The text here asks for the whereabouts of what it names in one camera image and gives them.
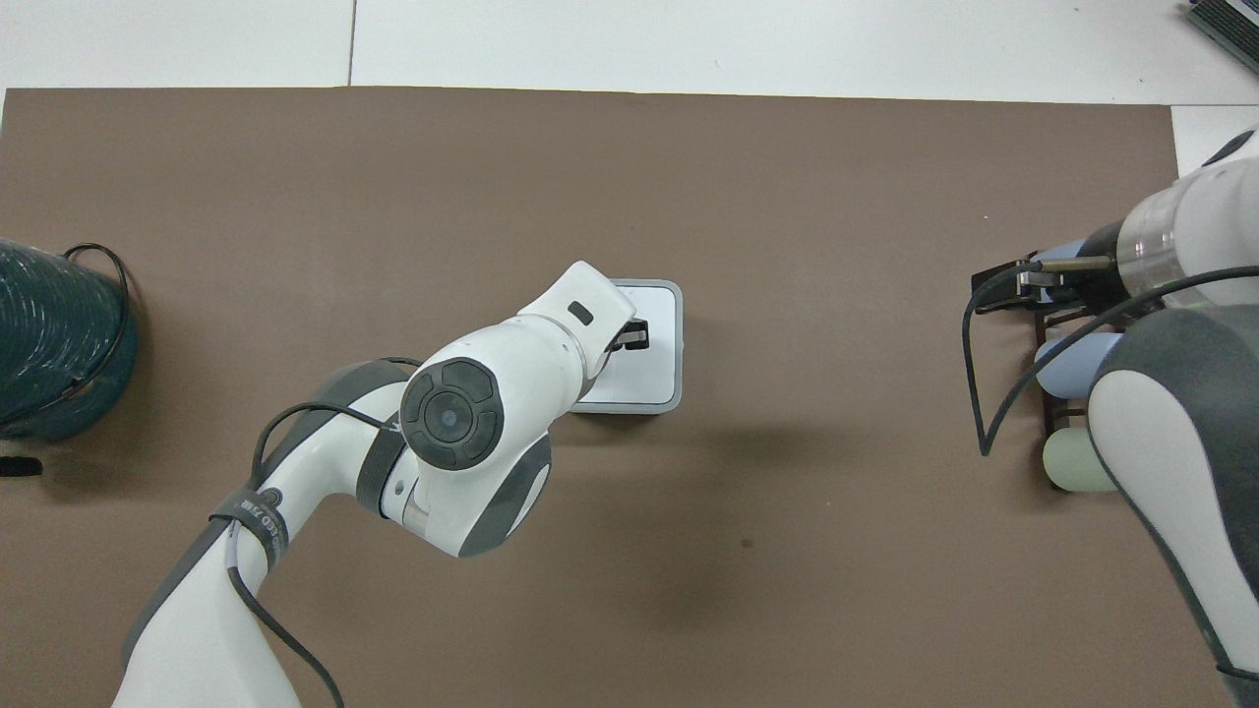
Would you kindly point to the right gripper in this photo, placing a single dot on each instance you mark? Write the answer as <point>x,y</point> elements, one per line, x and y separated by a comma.
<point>1102,280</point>

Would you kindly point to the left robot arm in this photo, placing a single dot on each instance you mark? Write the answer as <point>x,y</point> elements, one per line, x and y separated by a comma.
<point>511,364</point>

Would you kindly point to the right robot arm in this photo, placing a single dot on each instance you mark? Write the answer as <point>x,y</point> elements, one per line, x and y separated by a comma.
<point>1151,442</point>

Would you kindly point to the white trash can grey rim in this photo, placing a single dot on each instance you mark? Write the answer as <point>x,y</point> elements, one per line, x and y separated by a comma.
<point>644,379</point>

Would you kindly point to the dark brown rack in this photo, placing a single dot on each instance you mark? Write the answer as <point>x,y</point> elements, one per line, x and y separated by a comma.
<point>1050,324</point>

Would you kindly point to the light blue cylinder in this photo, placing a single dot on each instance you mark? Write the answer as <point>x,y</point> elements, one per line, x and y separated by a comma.
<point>1072,366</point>
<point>1070,250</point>

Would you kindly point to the light green cylinder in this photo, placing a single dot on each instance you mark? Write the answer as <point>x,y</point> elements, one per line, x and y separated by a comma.
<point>1074,460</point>

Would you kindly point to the dark grey slatted object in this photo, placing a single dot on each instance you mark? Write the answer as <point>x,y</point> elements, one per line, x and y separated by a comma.
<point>1229,25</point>

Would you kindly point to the dark teal ribbed cylinder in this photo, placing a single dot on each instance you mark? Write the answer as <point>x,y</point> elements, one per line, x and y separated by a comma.
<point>49,334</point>

